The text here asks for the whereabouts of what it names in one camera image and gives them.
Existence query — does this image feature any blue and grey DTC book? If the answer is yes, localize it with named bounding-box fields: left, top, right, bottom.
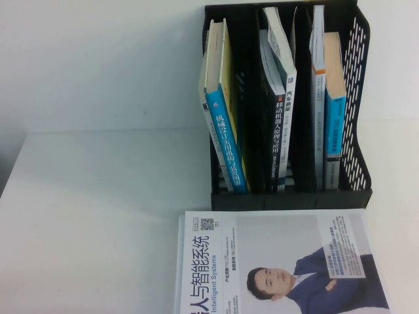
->
left=323, top=31, right=348, bottom=191

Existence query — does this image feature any blue spine yellow cover book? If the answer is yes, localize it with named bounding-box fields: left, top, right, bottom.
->
left=205, top=18, right=253, bottom=194

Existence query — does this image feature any black mobile robot book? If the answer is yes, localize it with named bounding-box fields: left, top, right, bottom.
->
left=259, top=29, right=287, bottom=194

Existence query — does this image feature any white spine teal cover book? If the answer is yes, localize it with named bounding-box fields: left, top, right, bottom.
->
left=263, top=6, right=298, bottom=187

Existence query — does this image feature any white book with orange band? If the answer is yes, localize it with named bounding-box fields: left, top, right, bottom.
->
left=309, top=5, right=328, bottom=190

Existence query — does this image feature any black plastic mesh book stand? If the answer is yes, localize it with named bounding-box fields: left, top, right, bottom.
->
left=204, top=0, right=374, bottom=212

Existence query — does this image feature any white magazine with suited man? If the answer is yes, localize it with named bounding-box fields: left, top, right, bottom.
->
left=183, top=209, right=392, bottom=314

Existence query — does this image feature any thin white magazine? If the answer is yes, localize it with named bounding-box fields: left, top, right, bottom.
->
left=174, top=214, right=187, bottom=314

